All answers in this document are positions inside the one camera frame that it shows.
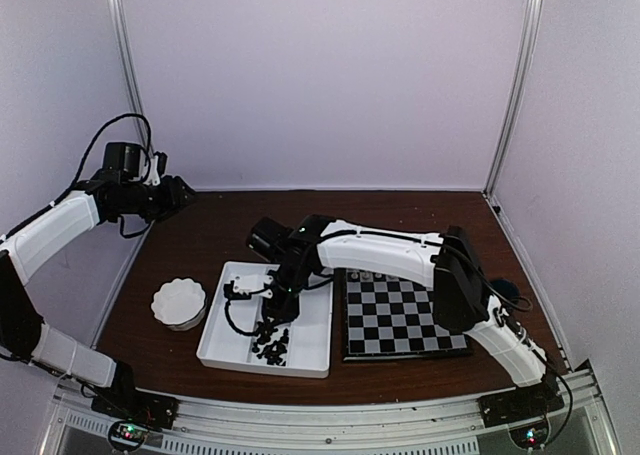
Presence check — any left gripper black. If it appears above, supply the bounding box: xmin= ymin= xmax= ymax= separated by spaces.
xmin=121 ymin=174 xmax=199 ymax=223

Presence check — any white plastic tray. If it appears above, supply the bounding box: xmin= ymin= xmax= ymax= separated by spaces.
xmin=196 ymin=261 xmax=333 ymax=379

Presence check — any black and silver chessboard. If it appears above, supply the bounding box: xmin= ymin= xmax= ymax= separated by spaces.
xmin=342 ymin=269 xmax=473 ymax=362

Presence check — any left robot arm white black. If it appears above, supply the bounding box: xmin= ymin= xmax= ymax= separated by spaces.
xmin=1 ymin=142 xmax=197 ymax=419

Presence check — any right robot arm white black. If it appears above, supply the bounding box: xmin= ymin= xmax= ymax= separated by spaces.
xmin=246 ymin=215 xmax=560 ymax=417

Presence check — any black chess pieces pile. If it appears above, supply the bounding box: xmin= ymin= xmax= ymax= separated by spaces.
xmin=251 ymin=321 xmax=290 ymax=366

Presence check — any white chess pieces row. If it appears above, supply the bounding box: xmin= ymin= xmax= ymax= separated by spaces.
xmin=348 ymin=270 xmax=398 ymax=283

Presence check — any white scalloped bowl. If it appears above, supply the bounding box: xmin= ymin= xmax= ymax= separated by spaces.
xmin=150 ymin=278 xmax=206 ymax=331

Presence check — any dark blue mug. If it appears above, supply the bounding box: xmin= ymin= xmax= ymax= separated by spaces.
xmin=491 ymin=278 xmax=520 ymax=302

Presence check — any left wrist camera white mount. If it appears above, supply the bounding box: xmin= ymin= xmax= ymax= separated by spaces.
xmin=143 ymin=152 xmax=168 ymax=186

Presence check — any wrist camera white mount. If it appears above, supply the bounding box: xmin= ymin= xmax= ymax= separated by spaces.
xmin=223 ymin=274 xmax=273 ymax=300
xmin=143 ymin=152 xmax=168 ymax=186

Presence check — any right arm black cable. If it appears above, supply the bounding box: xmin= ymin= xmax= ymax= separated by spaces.
xmin=223 ymin=294 xmax=261 ymax=337

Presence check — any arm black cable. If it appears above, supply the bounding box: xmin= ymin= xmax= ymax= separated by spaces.
xmin=223 ymin=294 xmax=261 ymax=337
xmin=69 ymin=113 xmax=154 ymax=239

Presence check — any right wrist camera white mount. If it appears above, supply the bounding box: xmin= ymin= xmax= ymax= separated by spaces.
xmin=223 ymin=274 xmax=273 ymax=300

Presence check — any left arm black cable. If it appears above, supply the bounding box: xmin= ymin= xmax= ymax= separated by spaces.
xmin=69 ymin=113 xmax=154 ymax=239

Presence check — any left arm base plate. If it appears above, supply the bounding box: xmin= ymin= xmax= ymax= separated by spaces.
xmin=91 ymin=388 xmax=179 ymax=431

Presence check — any aluminium front rail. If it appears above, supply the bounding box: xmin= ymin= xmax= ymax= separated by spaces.
xmin=35 ymin=369 xmax=623 ymax=454

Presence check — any left aluminium frame post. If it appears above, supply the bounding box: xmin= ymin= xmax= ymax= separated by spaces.
xmin=107 ymin=0 xmax=154 ymax=173

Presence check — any aluminium frame post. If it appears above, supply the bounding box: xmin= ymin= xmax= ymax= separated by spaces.
xmin=483 ymin=0 xmax=544 ymax=200
xmin=107 ymin=0 xmax=154 ymax=173

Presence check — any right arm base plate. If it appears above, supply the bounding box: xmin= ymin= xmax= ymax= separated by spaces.
xmin=478 ymin=384 xmax=564 ymax=428

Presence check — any right aluminium frame post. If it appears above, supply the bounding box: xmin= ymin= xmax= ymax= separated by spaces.
xmin=483 ymin=0 xmax=544 ymax=200

